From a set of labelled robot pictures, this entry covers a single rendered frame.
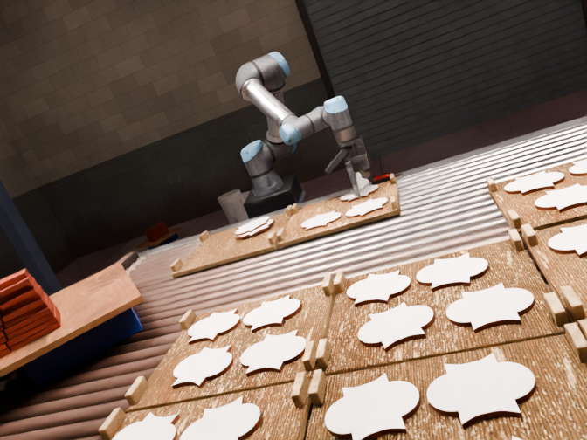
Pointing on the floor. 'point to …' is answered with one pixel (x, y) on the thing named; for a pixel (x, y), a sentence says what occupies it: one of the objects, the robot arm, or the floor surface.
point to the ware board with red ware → (159, 236)
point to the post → (26, 244)
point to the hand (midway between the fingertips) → (359, 192)
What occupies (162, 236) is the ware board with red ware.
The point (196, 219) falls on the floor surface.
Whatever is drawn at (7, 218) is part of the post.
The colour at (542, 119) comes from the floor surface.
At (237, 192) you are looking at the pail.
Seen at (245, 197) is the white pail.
